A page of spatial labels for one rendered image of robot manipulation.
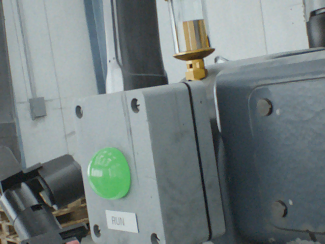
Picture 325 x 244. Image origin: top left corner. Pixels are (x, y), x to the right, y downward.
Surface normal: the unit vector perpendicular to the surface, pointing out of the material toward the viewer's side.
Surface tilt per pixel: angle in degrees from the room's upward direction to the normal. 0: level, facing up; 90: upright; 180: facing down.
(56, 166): 57
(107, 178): 94
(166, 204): 90
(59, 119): 90
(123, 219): 90
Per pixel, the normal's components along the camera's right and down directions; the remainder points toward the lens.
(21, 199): -0.13, -0.59
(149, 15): 0.50, -0.20
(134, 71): 0.37, -0.44
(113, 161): 0.12, -0.47
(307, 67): -0.72, -0.43
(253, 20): -0.77, 0.14
